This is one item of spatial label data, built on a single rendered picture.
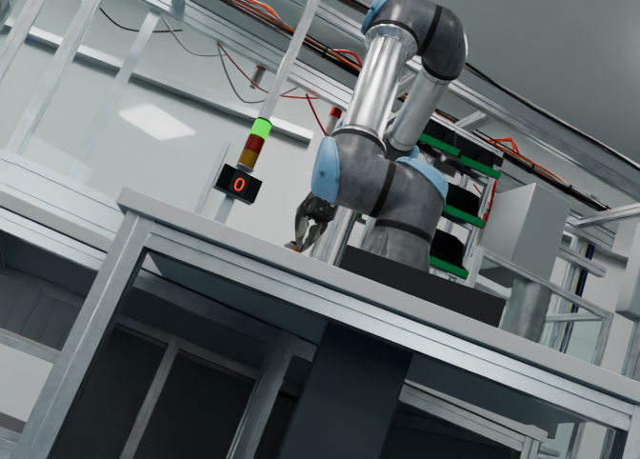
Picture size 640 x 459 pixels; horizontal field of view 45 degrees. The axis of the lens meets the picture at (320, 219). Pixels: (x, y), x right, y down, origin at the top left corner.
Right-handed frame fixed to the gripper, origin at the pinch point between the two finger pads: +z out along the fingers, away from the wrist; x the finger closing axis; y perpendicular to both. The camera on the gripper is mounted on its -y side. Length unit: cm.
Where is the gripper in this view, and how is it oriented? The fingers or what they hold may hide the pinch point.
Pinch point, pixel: (300, 248)
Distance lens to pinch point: 203.3
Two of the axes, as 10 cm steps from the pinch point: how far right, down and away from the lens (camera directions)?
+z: -3.5, 8.9, -2.8
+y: 3.6, -1.5, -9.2
